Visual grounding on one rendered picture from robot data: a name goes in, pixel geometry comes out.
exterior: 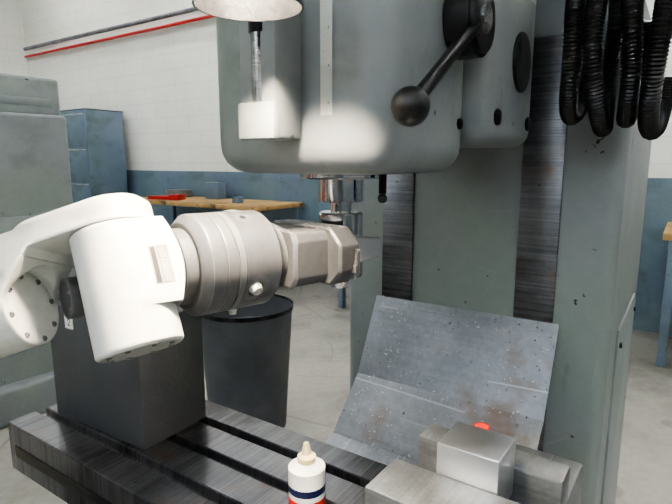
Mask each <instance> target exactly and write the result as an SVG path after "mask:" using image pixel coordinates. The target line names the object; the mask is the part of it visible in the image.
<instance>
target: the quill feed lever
mask: <svg viewBox="0 0 672 504"><path fill-rule="evenodd" d="M442 20H443V33H444V38H445V42H446V45H447V48H448V49H447V50H446V51H445V52H444V53H443V55H442V56H441V57H440V58H439V60H438V61H437V62H436V63H435V64H434V66H433V67H432V68H431V69H430V71H429V72H428V73H427V74H426V75H425V77H424V78H423V79H422V80H421V82H420V83H419V84H418V85H417V86H405V87H403V88H401V89H399V90H398V91H397V92H396V93H395V94H394V96H393V98H392V101H391V114H392V116H393V118H394V119H395V121H397V122H398V123H399V124H401V125H402V126H406V127H414V126H417V125H419V124H421V123H422V122H424V120H425V119H426V118H427V116H428V115H429V112H430V108H431V103H430V99H429V95H430V93H431V92H432V91H433V90H434V88H435V87H436V86H437V84H438V83H439V82H440V81H441V79H442V78H443V77H444V75H445V74H446V73H447V71H448V70H449V69H450V68H451V66H452V65H453V64H454V62H455V61H456V60H466V59H475V58H483V57H484V56H485V55H486V54H487V52H488V51H489V50H490V48H491V46H492V43H493V40H494V34H495V20H496V19H495V4H494V0H444V5H443V16H442Z"/></svg>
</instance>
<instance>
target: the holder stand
mask: <svg viewBox="0 0 672 504"><path fill-rule="evenodd" d="M57 305H58V311H59V324H58V329H57V332H56V334H55V336H54V337H53V339H52V340H51V348H52V358H53V369H54V379H55V389H56V399H57V410H58V412H59V413H61V414H63V415H65V416H68V417H70V418H72V419H74V420H77V421H79V422H81V423H84V424H86V425H88V426H90V427H93V428H95V429H97V430H99V431H102V432H104V433H106V434H109V435H111V436H113V437H115V438H118V439H120V440H122V441H124V442H127V443H129V444H131V445H133V446H136V447H138V448H140V449H143V450H147V449H148V448H150V447H152V446H154V445H156V444H158V443H159V442H161V441H163V440H165V439H167V438H168V437H170V436H172V435H174V434H176V433H177V432H179V431H181V430H183V429H185V428H186V427H188V426H190V425H192V424H194V423H195V422H197V421H199V420H201V419H203V418H204V417H205V416H206V407H205V385H204V364H203V342H202V320H201V316H198V317H197V316H191V315H190V314H188V313H187V312H186V311H184V310H183V309H182V308H181V307H179V306H178V307H177V310H178V314H179V318H180V322H181V326H182V330H183V334H184V338H183V340H182V341H181V342H180V343H177V344H175V345H174V346H172V347H168V348H165V349H162V350H159V351H157V352H156V353H149V354H146V355H142V356H138V357H134V358H132V359H131V360H127V359H126V360H121V361H117V362H113V363H98V362H96V361H95V358H94V353H93V349H92V344H91V340H90V335H89V330H88V326H87V321H86V317H79V318H73V319H67V318H66V317H65V315H64V313H63V310H62V307H61V302H60V300H57Z"/></svg>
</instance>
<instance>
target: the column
mask: <svg viewBox="0 0 672 504"><path fill-rule="evenodd" d="M565 2H566V0H537V1H536V15H535V31H534V47H533V64H532V80H531V96H530V112H529V117H530V118H531V128H530V130H529V131H528V136H527V138H526V140H525V141H524V142H523V143H522V144H521V145H519V146H517V147H513V148H460V149H459V154H458V156H457V158H456V160H455V161H454V162H453V163H452V164H451V165H450V166H449V167H447V168H445V169H444V170H441V171H437V172H427V173H403V174H387V190H386V194H385V195H386V196H387V201H386V202H385V203H380V202H379V201H378V199H377V198H378V195H379V179H365V180H364V183H363V201H362V202H356V203H352V210H357V211H361V212H362V213H363V236H372V237H380V238H381V250H380V256H378V257H375V258H372V259H369V260H366V261H363V264H362V276H361V277H359V278H356V279H354V281H353V283H352V285H351V287H350V390H351V388H352V386H353V383H354V381H355V378H356V376H357V374H358V370H359V366H360V362H361V358H362V354H363V350H364V346H365V342H366V337H367V333H368V329H369V325H370V321H371V317H372V313H373V309H374V305H375V301H376V297H377V295H379V296H383V295H384V296H385V297H391V298H397V299H404V300H410V301H416V302H422V303H428V304H430V303H431V304H435V305H441V306H447V307H453V308H459V309H466V310H472V311H478V312H484V313H490V314H497V315H503V316H509V317H515V318H521V319H528V320H534V321H540V322H546V323H552V324H559V330H558V336H557V343H556V349H555V355H554V361H553V367H552V373H551V379H550V385H549V392H548V398H547V404H546V410H545V416H544V422H543V426H542V431H541V435H540V440H539V444H538V449H537V450H539V451H542V452H545V453H549V454H552V455H555V456H558V457H562V458H565V459H568V460H572V461H575V462H578V463H581V464H582V466H583V475H582V486H581V497H580V504H615V498H616V488H617V478H618V468H619V458H620V448H621V438H622V429H623V419H624V409H625V399H626V389H627V379H628V369H629V359H630V349H631V340H632V330H633V320H634V312H635V311H636V307H635V300H636V290H637V280H638V270H639V260H640V251H641V241H642V231H643V221H644V211H645V201H646V191H647V181H648V171H649V162H650V152H651V142H652V140H650V141H649V140H647V139H644V138H642V136H641V134H640V132H639V130H638V125H637V124H638V123H637V122H638V121H637V120H638V119H637V120H636V122H635V124H634V125H633V126H631V127H629V128H621V127H620V126H618V125H617V121H616V113H617V107H618V106H617V105H618V97H619V91H620V90H619V88H620V86H619V85H620V84H621V83H620V81H621V79H620V77H621V76H620V74H621V72H620V70H621V68H620V67H621V66H622V65H621V64H620V63H621V62H622V61H621V60H620V61H619V62H620V63H619V65H620V66H619V67H618V68H619V70H618V71H619V72H618V73H617V74H618V76H617V77H618V79H617V80H618V81H617V85H616V86H617V88H616V89H617V90H616V92H617V93H616V101H615V102H616V103H615V114H614V115H615V116H614V127H613V130H612V132H611V134H609V135H608V136H606V137H598V136H596V135H595V134H594V133H593V131H592V128H591V125H590V121H589V117H588V112H587V113H586V115H585V116H584V118H583V119H582V120H581V121H580V122H579V123H577V124H576V125H566V124H565V123H563V122H562V120H561V118H560V114H559V94H560V93H559V91H560V89H559V88H560V81H561V80H560V78H561V76H560V75H561V74H562V73H561V71H562V69H561V67H562V65H561V64H562V60H563V59H562V58H561V57H562V56H563V55H562V53H563V51H562V50H563V49H564V48H563V47H562V46H563V45H564V44H563V42H564V40H563V38H564V37H563V35H564V33H563V32H564V16H565V15H564V13H565Z"/></svg>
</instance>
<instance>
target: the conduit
mask: <svg viewBox="0 0 672 504"><path fill-rule="evenodd" d="M607 4H608V0H566V2H565V13H564V15H565V16H564V32H563V33H564V35H563V37H564V38H563V40H564V42H563V44H564V45H563V46H562V47H563V48H564V49H563V50H562V51H563V53H562V55H563V56H562V57H561V58H562V59H563V60H562V64H561V65H562V67H561V69H562V71H561V73H562V74H561V75H560V76H561V78H560V80H561V81H560V88H559V89H560V91H559V93H560V94H559V114H560V118H561V120H562V122H563V123H565V124H566V125H576V124H577V123H579V122H580V121H581V120H582V119H583V118H584V116H585V115H586V113H587V112H588V117H589V121H590V125H591V128H592V131H593V133H594V134H595V135H596V136H598V137H606V136H608V135H609V134H611V132H612V130H613V127H614V116H615V115H614V114H615V103H616V102H615V101H616V93H617V92H616V90H617V89H616V88H617V86H616V85H617V81H618V80H617V79H618V77H617V76H618V74H617V73H618V72H619V71H618V70H619V68H618V67H619V66H620V65H619V63H620V62H619V61H620V60H621V61H622V62H621V63H620V64H621V65H622V66H621V67H620V68H621V70H620V72H621V74H620V76H621V77H620V79H621V81H620V83H621V84H620V85H619V86H620V88H619V90H620V91H619V97H618V105H617V106H618V107H617V113H616V121H617V125H618V126H620V127H621V128H629V127H631V126H633V125H634V124H635V122H636V120H637V119H638V120H637V121H638V122H637V123H638V124H637V125H638V130H639V132H640V134H641V136H642V138H644V139H647V140H649V141H650V140H655V139H658V138H659V137H660V136H661V135H662V134H663V133H664V132H665V130H666V128H667V125H668V122H669V119H670V115H671V111H672V77H668V76H666V77H664V76H665V72H666V70H665V68H666V67H667V66H666V64H667V60H668V58H667V56H669V54H668V52H669V51H670V50H669V48H670V47H671V46H670V45H669V44H670V43H672V42H671V41H670V40H671V39H672V0H655V2H654V6H653V7H654V9H653V13H652V16H653V17H652V18H651V19H647V20H643V19H644V17H643V15H644V13H643V12H644V6H643V5H644V0H609V9H608V10H609V12H608V14H609V15H608V17H609V18H608V21H607V22H608V24H607V26H608V27H607V29H608V30H607V31H606V32H607V34H606V37H605V38H606V40H605V42H606V43H605V47H604V48H605V50H604V53H603V52H602V50H603V48H602V46H603V44H602V43H603V40H602V39H603V38H604V37H603V34H604V33H603V32H604V29H603V28H604V23H605V16H606V9H607ZM582 42H583V43H582ZM582 46H583V47H582ZM582 49H583V51H581V50H582ZM621 50H622V51H621ZM620 51H621V52H620ZM621 53H622V55H620V54H621ZM581 54H583V55H581ZM602 54H604V56H603V55H602ZM581 57H583V59H581ZM602 57H603V58H604V59H602ZM620 57H622V58H621V59H620ZM581 61H583V62H582V63H581ZM602 61H603V63H602ZM581 64H583V65H582V71H581V70H580V68H581V66H580V65H581ZM580 72H581V73H582V74H580ZM580 75H581V77H579V76H580ZM579 79H580V81H579Z"/></svg>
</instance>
